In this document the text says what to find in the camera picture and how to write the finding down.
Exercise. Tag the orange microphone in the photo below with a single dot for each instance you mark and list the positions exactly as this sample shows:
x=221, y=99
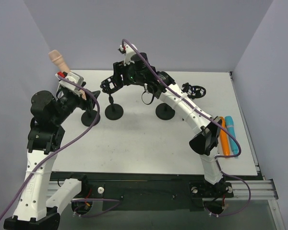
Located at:
x=224, y=143

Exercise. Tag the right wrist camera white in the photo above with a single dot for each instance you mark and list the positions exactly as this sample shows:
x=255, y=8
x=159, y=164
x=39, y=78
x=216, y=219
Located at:
x=128, y=52

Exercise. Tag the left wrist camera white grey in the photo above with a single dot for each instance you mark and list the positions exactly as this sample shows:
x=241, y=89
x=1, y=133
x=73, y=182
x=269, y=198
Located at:
x=70, y=81

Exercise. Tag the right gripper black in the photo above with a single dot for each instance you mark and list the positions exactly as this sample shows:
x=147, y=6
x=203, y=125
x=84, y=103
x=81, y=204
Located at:
x=118, y=77

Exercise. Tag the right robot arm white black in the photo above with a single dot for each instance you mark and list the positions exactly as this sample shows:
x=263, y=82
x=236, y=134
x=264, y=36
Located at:
x=136, y=70

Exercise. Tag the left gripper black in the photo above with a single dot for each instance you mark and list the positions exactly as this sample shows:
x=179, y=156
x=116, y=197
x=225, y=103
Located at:
x=87, y=101

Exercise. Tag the black stand with orange microphone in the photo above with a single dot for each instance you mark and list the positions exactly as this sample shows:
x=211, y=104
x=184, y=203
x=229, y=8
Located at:
x=112, y=105

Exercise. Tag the black tripod shock mount stand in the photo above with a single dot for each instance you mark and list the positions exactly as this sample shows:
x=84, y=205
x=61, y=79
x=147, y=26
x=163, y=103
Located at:
x=193, y=91

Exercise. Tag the black round base clip stand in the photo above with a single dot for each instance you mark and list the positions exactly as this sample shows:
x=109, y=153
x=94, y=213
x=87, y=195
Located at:
x=164, y=112

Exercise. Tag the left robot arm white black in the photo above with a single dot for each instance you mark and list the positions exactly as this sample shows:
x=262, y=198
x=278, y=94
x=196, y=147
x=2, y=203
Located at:
x=35, y=211

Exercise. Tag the black stand with beige microphone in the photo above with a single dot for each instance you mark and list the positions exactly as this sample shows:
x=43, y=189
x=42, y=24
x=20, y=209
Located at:
x=87, y=118

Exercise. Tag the beige microphone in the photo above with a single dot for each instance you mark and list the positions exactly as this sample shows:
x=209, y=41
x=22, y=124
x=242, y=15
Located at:
x=57, y=58

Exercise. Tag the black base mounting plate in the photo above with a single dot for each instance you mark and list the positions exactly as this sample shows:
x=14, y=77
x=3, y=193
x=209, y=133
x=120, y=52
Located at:
x=146, y=194

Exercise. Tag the cyan microphone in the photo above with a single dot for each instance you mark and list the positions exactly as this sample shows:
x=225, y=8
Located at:
x=229, y=123

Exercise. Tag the aluminium frame rail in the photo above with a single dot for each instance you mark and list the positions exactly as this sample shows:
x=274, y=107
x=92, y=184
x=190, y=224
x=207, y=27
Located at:
x=244, y=187

